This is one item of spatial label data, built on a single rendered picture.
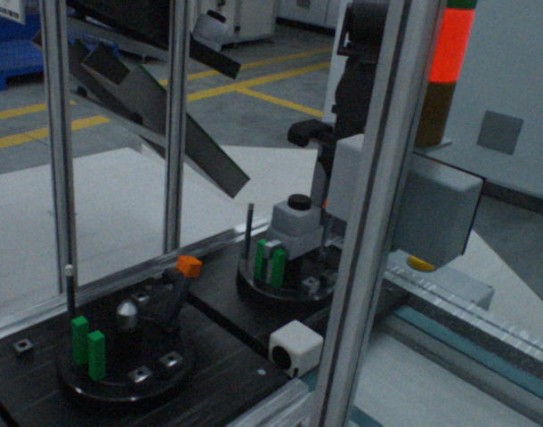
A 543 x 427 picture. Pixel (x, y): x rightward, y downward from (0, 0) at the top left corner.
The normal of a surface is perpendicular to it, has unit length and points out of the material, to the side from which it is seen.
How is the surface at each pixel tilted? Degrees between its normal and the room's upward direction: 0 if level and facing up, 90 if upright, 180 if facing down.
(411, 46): 90
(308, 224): 90
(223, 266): 0
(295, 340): 0
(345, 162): 90
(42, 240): 0
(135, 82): 90
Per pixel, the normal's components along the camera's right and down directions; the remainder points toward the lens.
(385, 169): -0.68, 0.26
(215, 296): 0.11, -0.89
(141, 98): 0.59, 0.42
